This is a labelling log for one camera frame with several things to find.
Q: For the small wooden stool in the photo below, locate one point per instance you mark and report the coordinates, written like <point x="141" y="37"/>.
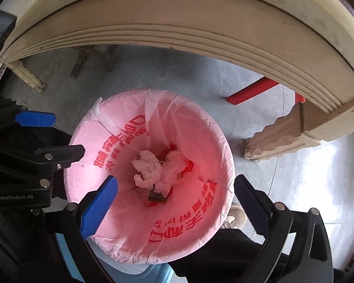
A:
<point x="91" y="59"/>

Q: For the dark blue cigarette box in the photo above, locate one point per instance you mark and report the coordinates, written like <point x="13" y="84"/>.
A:
<point x="157" y="197"/>

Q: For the person's right leg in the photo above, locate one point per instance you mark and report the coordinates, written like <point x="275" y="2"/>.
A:
<point x="218" y="256"/>

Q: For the white tissue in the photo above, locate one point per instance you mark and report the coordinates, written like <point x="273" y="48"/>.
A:
<point x="147" y="168"/>

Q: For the red plastic chair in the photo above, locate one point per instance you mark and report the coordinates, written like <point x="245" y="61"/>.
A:
<point x="247" y="93"/>

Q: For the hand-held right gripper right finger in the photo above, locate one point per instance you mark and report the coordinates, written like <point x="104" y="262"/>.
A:
<point x="252" y="203"/>

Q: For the beige shoe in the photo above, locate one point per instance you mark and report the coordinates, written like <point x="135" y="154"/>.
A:
<point x="237" y="216"/>

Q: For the pink lined waste bin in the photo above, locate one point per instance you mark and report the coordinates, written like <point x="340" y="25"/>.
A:
<point x="106" y="159"/>

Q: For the blue plastic stool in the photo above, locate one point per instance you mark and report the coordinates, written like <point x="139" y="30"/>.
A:
<point x="129" y="274"/>

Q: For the beige dining table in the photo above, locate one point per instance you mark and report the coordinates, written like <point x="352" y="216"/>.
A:
<point x="194" y="20"/>

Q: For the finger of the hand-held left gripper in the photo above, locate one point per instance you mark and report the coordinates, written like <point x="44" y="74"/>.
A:
<point x="35" y="119"/>
<point x="65" y="153"/>

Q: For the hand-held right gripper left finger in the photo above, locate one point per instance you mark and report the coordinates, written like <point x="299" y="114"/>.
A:
<point x="98" y="206"/>

